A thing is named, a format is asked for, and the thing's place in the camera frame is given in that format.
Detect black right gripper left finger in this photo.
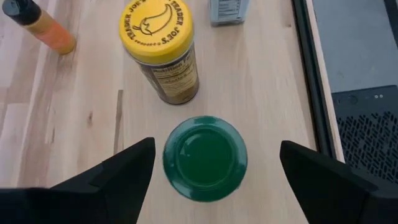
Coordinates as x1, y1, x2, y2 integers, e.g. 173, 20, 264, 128
0, 136, 157, 224

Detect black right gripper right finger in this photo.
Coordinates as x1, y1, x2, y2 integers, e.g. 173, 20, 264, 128
279, 139, 398, 224

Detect oregano jar green lid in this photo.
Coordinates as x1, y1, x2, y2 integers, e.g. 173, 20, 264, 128
162, 115, 249, 203

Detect orange turmeric jar black lid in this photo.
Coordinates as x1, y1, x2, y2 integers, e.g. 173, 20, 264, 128
1, 0, 77, 56

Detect chili onion jar yellow lid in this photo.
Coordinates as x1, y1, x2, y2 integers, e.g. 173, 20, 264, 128
118, 0, 200, 106

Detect bagel seasoning jar white lid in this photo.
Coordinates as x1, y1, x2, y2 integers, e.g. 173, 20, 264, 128
208, 0, 251, 27

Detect black aluminium table frame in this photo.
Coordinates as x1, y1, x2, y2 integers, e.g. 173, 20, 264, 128
292, 0, 338, 162

